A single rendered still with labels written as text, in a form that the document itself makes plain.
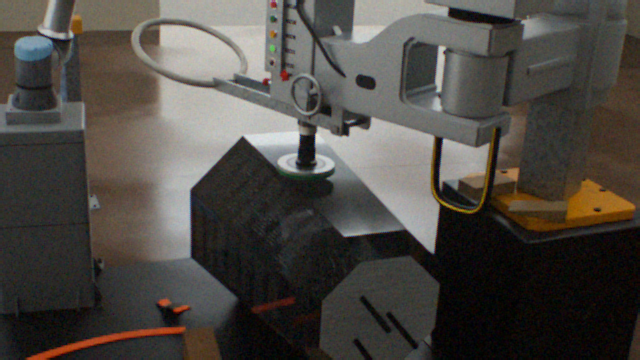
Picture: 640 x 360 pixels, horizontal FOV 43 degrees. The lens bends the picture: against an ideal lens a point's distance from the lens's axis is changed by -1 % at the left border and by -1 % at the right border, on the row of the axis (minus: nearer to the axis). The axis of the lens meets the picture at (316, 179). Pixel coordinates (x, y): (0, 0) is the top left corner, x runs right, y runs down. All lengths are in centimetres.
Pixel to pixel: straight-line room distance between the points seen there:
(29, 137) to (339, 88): 136
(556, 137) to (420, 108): 70
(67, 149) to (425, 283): 160
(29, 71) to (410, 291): 179
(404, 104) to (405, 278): 56
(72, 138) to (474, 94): 173
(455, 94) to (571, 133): 70
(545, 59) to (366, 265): 88
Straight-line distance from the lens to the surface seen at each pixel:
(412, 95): 261
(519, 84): 261
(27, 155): 350
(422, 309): 277
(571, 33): 285
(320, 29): 278
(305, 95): 274
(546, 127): 308
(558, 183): 312
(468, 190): 306
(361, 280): 261
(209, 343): 327
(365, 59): 264
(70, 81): 458
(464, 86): 245
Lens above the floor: 193
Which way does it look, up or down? 22 degrees down
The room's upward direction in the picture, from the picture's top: 3 degrees clockwise
